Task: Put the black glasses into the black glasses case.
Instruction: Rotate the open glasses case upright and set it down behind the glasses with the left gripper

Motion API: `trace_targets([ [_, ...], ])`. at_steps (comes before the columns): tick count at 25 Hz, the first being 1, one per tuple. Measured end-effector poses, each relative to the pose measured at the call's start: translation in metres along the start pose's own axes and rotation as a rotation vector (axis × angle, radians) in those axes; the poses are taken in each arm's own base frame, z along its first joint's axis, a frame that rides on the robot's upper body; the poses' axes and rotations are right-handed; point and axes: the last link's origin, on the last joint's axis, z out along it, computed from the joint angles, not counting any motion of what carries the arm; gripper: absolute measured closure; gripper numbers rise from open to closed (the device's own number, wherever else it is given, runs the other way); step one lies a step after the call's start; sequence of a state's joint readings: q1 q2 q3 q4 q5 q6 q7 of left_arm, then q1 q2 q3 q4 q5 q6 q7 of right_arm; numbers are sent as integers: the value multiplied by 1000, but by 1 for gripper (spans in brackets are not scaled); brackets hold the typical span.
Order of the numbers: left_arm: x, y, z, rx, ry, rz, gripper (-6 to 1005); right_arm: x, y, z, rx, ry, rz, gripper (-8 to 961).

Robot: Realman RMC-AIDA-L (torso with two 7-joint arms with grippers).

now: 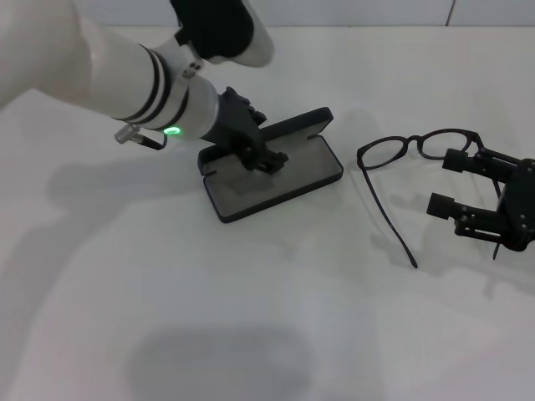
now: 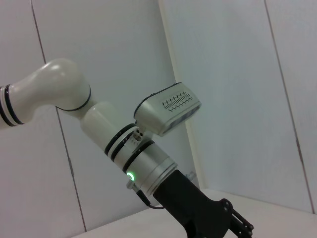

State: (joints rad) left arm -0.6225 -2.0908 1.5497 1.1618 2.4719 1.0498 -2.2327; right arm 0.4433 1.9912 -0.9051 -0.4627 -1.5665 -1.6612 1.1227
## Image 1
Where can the black glasses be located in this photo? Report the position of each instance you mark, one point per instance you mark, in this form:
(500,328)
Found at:
(422,149)

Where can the black glasses case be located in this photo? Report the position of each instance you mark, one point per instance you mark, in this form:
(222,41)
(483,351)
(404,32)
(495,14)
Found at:
(292,175)

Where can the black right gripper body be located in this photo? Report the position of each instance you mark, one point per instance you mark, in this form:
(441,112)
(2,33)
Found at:
(520,204)

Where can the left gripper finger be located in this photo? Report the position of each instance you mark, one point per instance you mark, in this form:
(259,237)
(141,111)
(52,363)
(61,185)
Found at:
(276,156)
(259,165)

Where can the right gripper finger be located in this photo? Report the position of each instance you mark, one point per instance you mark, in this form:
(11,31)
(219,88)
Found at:
(441,205)
(457,159)

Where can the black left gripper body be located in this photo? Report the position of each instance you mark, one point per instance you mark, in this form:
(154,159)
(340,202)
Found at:
(238,125)

